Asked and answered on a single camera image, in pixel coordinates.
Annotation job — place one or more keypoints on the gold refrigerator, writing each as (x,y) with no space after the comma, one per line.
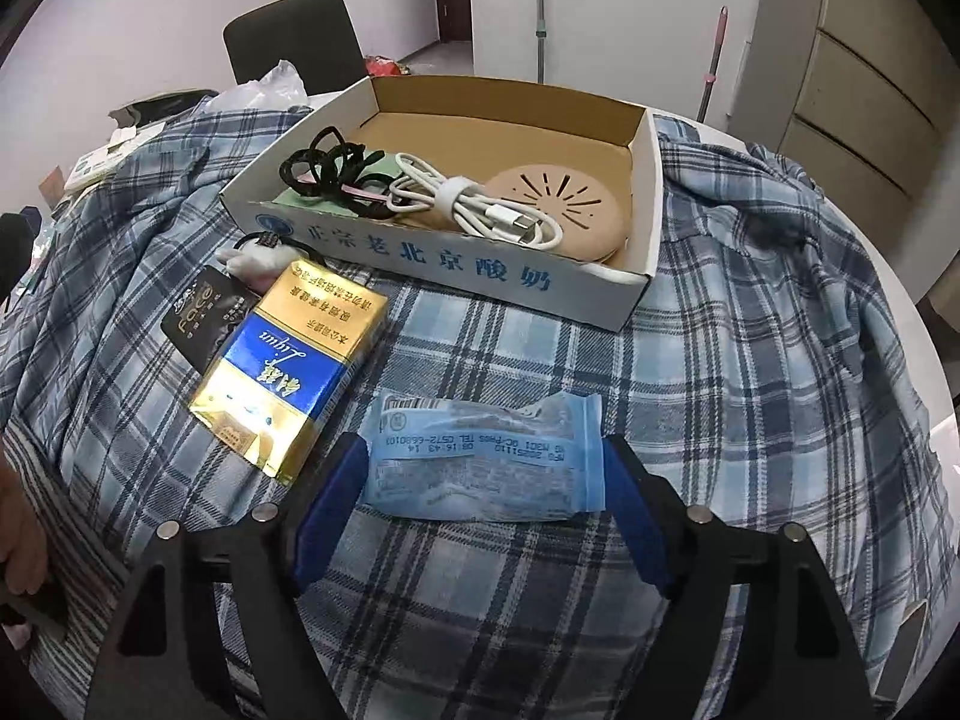
(862,90)

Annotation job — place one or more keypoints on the cardboard box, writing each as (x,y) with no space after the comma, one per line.
(525,127)

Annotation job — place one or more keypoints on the black flat box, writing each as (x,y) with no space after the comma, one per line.
(157,106)

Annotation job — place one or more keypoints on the person's left hand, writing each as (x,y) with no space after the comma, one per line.
(22,540)

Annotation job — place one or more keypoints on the gold and blue cigarette pack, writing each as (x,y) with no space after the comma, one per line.
(300,360)

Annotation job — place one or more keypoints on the beige round slotted disc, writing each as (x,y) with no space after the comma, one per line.
(577,217)

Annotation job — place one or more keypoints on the blue plastic packet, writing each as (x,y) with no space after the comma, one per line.
(480,457)

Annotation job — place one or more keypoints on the green cloth pad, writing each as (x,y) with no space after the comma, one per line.
(296,199)

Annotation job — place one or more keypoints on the white plastic bag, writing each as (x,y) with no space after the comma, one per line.
(262,90)

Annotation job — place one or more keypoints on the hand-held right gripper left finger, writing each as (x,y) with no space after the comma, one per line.
(330,517)

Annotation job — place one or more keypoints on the black sachet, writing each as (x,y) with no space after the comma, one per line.
(202,315)

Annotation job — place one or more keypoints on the black chair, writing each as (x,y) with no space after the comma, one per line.
(292,30)

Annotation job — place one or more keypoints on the red bag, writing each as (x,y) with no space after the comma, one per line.
(386,66)

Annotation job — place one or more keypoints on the white and blue medicine box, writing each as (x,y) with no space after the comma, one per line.
(94,166)

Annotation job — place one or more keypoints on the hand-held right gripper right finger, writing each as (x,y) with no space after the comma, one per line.
(637,517)

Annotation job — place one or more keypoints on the grey striped cloth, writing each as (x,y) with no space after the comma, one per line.
(67,525)

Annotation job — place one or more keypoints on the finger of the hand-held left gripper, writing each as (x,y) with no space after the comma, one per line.
(13,247)

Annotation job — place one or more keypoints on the white paper box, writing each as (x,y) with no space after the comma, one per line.
(135,135)

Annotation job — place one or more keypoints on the blue plaid shirt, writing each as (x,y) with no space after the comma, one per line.
(600,360)

